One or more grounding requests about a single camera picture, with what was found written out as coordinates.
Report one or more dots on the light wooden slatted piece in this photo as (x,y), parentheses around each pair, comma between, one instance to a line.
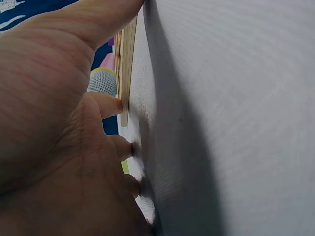
(126,73)

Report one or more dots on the person's left hand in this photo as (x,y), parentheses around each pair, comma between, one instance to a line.
(49,127)

